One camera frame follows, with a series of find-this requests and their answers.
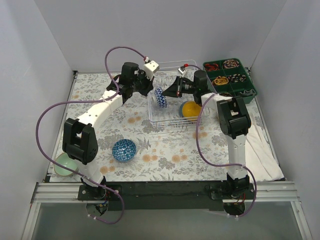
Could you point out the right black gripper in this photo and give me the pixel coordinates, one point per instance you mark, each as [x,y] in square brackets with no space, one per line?
[179,86]

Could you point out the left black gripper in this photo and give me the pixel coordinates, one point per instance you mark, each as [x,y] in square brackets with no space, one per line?
[144,83]

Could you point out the red patterned bowl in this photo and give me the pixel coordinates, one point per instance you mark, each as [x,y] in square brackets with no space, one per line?
[160,99]

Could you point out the dark blue bowl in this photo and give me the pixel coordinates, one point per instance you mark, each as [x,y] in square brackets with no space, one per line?
[180,110]

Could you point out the white wire dish rack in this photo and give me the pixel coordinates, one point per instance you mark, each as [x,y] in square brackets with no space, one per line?
[169,116]

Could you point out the yellow bowl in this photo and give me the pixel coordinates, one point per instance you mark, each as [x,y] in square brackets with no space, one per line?
[191,110]

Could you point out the green compartment tray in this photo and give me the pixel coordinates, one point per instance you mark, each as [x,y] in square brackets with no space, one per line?
[229,78]

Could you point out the blue patterned bowl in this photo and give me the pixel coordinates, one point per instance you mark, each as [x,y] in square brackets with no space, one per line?
[124,150]

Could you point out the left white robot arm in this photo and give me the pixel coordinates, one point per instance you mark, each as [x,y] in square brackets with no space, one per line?
[79,135]

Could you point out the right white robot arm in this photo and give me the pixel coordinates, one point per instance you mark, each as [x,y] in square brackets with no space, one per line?
[234,122]

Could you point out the floral table mat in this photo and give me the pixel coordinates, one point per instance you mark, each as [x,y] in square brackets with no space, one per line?
[163,154]

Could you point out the white cloth towel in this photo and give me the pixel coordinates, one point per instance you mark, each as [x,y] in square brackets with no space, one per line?
[258,156]

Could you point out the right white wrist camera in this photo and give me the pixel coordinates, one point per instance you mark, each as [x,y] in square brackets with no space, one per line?
[182,70]

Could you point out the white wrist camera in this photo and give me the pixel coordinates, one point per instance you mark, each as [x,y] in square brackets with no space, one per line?
[150,67]
[182,70]

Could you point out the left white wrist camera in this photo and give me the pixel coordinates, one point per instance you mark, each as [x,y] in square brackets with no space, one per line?
[150,67]

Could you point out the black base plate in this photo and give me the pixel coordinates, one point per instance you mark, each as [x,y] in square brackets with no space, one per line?
[164,195]

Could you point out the aluminium frame rail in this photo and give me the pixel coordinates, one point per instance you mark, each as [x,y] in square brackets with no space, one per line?
[58,192]

